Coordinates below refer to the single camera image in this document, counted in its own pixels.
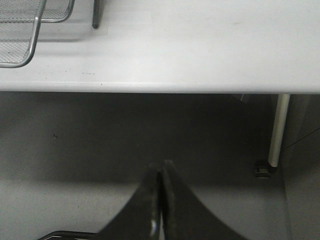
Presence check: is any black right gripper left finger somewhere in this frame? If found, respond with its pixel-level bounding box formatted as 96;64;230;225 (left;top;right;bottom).
97;166;162;240

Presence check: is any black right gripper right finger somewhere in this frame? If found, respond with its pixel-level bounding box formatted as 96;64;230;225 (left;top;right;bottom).
161;160;245;240

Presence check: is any mesh rack tray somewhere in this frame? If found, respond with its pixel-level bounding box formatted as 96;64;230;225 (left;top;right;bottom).
0;0;75;23
0;17;41;69

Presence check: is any white table leg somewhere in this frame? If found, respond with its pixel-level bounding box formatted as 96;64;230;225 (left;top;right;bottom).
268;93;291;169

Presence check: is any grey metal rack frame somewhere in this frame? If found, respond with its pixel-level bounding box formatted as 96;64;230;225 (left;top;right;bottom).
92;0;104;29

